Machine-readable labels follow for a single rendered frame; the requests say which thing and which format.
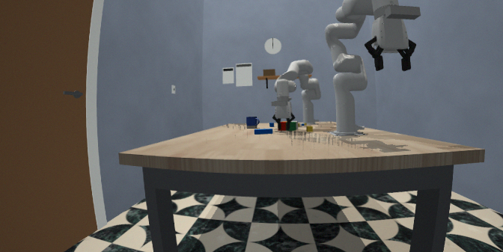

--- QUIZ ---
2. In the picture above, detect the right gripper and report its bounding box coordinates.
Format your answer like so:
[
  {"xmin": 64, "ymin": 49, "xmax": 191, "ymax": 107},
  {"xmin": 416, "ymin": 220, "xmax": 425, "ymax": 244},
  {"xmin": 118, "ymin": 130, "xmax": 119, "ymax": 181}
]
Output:
[{"xmin": 272, "ymin": 101, "xmax": 295, "ymax": 130}]

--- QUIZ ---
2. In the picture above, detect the blue rectangular bar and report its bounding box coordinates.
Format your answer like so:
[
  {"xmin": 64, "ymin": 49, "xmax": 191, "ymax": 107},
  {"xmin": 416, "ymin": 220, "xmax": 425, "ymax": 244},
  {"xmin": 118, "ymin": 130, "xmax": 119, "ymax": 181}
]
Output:
[{"xmin": 254, "ymin": 129, "xmax": 272, "ymax": 135}]

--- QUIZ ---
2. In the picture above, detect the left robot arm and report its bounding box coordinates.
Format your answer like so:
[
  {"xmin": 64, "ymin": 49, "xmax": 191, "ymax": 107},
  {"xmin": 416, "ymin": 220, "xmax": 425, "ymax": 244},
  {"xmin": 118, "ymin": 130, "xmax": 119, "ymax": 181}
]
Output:
[{"xmin": 325, "ymin": 0, "xmax": 421, "ymax": 135}]

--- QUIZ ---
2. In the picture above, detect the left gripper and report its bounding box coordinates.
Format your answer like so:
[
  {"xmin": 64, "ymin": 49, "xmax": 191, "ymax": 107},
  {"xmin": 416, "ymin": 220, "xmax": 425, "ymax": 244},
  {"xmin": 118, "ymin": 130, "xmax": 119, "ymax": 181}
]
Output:
[{"xmin": 365, "ymin": 15, "xmax": 416, "ymax": 71}]

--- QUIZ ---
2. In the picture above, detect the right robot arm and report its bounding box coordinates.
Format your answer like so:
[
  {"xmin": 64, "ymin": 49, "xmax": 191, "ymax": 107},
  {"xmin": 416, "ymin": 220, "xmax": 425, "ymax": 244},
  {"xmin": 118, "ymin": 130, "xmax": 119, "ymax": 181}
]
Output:
[{"xmin": 272, "ymin": 60, "xmax": 321, "ymax": 124}]

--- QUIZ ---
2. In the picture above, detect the dark blue mug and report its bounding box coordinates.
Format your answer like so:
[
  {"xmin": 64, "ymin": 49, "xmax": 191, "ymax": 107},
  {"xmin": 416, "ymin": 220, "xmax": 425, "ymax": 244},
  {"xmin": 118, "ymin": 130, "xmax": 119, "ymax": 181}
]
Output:
[{"xmin": 246, "ymin": 117, "xmax": 260, "ymax": 129}]

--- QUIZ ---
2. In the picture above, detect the green cube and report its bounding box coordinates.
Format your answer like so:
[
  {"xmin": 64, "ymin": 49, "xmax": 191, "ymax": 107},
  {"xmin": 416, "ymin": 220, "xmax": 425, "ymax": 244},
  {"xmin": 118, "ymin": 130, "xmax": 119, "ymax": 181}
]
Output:
[{"xmin": 286, "ymin": 122, "xmax": 296, "ymax": 131}]

